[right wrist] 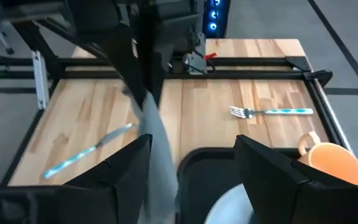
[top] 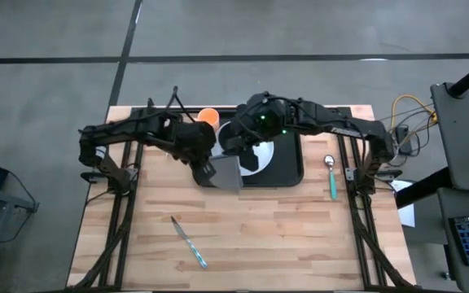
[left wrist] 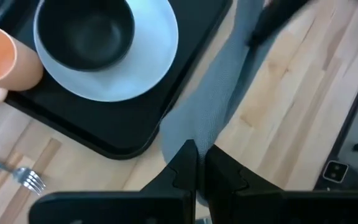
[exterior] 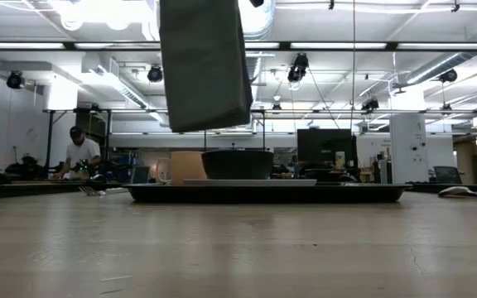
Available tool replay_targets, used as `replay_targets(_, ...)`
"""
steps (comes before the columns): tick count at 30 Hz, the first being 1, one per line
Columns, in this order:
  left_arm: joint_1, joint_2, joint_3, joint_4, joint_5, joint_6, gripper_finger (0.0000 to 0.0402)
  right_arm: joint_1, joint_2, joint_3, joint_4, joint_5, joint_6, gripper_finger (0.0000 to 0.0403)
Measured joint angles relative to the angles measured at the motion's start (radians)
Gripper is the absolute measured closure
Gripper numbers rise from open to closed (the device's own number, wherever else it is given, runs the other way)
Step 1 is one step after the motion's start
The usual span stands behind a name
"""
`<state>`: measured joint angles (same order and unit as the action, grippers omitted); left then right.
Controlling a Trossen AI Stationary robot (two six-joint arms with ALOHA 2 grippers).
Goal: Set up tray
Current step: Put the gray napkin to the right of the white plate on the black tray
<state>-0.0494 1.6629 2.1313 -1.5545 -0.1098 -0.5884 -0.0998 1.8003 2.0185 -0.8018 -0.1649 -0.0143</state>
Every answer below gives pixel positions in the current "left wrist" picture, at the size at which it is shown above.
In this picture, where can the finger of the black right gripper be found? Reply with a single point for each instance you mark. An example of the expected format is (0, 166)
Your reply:
(275, 15)

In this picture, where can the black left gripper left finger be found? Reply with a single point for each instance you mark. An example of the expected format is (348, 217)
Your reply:
(120, 208)

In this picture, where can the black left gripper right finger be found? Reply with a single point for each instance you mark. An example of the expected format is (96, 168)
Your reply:
(291, 208)

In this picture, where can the grey cloth napkin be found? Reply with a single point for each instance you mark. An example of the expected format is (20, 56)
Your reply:
(197, 109)

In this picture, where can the white round plate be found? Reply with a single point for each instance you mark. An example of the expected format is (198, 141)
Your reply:
(148, 62)

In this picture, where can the black round bowl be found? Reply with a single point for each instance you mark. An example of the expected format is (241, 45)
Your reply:
(85, 34)

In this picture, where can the black plastic serving tray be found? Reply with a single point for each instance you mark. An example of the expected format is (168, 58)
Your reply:
(104, 124)

